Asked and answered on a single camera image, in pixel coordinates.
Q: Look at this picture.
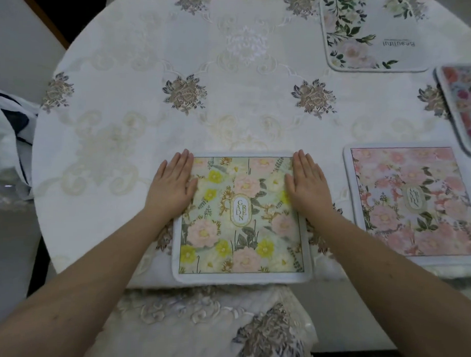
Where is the person's right hand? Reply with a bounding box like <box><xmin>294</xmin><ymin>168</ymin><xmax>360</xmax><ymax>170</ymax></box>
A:
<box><xmin>283</xmin><ymin>149</ymin><xmax>337</xmax><ymax>223</ymax></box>

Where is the person's left hand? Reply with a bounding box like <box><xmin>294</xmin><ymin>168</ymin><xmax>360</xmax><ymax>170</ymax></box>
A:
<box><xmin>144</xmin><ymin>147</ymin><xmax>200</xmax><ymax>222</ymax></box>

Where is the yellow green floral placemat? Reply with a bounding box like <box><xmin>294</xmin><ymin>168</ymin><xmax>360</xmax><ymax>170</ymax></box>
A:
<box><xmin>171</xmin><ymin>149</ymin><xmax>317</xmax><ymax>290</ymax></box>

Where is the pink floral placemat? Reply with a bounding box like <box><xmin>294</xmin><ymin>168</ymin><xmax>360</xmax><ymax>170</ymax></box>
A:
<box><xmin>340</xmin><ymin>140</ymin><xmax>471</xmax><ymax>268</ymax></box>

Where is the red blue floral placemat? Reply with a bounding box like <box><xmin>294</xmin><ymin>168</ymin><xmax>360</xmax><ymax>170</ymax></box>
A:
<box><xmin>431</xmin><ymin>62</ymin><xmax>471</xmax><ymax>158</ymax></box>

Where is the white green-leaf floral placemat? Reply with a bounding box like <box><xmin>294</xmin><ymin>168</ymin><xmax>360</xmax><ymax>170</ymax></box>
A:
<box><xmin>317</xmin><ymin>0</ymin><xmax>431</xmax><ymax>75</ymax></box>

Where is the person's right forearm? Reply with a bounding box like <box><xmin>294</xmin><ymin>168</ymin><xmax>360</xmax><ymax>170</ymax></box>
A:
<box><xmin>306</xmin><ymin>208</ymin><xmax>471</xmax><ymax>357</ymax></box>

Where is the person's left forearm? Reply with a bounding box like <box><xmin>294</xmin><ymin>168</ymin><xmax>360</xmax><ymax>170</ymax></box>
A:
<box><xmin>0</xmin><ymin>203</ymin><xmax>173</xmax><ymax>357</ymax></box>

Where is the cloth-covered dining table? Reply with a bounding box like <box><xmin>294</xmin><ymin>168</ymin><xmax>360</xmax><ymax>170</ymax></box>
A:
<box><xmin>26</xmin><ymin>0</ymin><xmax>471</xmax><ymax>301</ymax></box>

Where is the table with cream tablecloth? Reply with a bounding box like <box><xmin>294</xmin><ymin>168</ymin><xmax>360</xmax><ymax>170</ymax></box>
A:
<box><xmin>26</xmin><ymin>0</ymin><xmax>471</xmax><ymax>301</ymax></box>

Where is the dark wooden door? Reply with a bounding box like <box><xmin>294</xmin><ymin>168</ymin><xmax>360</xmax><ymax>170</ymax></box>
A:
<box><xmin>20</xmin><ymin>0</ymin><xmax>111</xmax><ymax>49</ymax></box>

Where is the white bag with black handles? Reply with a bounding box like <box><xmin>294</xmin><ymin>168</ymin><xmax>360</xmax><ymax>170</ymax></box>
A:
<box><xmin>0</xmin><ymin>86</ymin><xmax>41</xmax><ymax>201</ymax></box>

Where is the brown wooden door frame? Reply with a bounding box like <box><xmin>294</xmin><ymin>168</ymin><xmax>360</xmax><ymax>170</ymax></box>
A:
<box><xmin>8</xmin><ymin>0</ymin><xmax>71</xmax><ymax>50</ymax></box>

